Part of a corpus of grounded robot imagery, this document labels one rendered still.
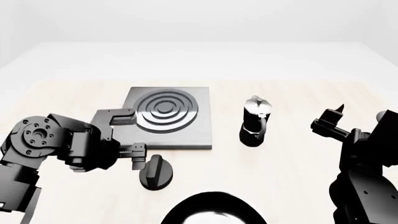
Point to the grey square stove plate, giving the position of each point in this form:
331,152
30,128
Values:
192,126

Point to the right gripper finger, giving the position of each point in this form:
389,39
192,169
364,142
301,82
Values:
388,119
332,115

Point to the black stove knob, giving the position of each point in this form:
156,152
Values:
156,172

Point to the black moka pot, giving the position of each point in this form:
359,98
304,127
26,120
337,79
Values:
252,123

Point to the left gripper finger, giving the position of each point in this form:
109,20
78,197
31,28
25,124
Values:
105,115
139,154

